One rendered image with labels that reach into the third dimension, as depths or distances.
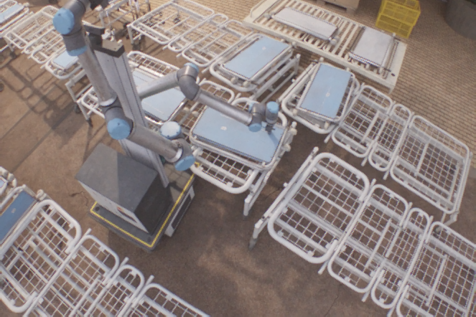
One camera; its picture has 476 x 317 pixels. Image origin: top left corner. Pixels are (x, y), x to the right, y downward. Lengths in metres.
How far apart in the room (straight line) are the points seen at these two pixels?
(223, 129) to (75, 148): 1.77
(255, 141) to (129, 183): 1.07
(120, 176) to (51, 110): 2.19
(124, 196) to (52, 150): 1.80
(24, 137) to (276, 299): 3.35
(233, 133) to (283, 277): 1.30
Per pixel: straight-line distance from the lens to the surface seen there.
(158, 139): 1.86
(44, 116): 4.19
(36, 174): 3.70
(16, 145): 4.14
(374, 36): 3.88
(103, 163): 2.31
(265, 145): 2.56
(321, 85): 3.10
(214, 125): 2.66
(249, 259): 2.75
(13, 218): 2.83
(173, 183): 2.68
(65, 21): 1.22
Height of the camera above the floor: 2.68
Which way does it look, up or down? 54 degrees down
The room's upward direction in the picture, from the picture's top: 2 degrees clockwise
